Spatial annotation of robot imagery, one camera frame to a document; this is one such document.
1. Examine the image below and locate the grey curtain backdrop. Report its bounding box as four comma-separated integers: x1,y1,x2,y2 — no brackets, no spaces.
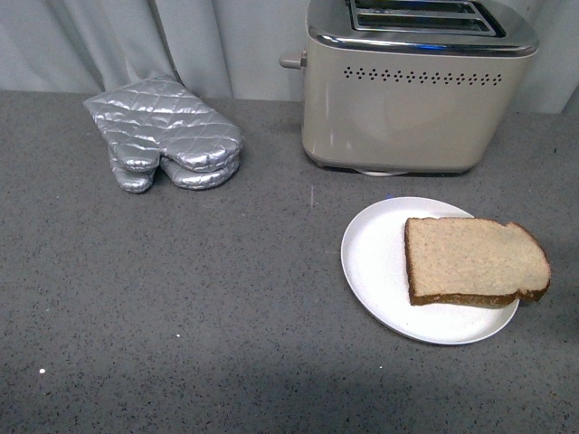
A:
0,0,579,115

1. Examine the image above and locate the brown-crusted bread slice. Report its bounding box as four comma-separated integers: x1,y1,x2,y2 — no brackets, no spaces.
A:
404,217,552,306

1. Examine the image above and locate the upper silver quilted oven mitt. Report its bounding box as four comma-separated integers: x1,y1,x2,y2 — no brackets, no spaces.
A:
84,76,242,173

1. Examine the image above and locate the beige two-slot toaster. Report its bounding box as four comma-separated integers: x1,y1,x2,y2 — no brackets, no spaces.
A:
280,1,539,174

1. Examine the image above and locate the white round plate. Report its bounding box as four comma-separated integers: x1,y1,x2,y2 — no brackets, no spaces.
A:
341,197,518,345

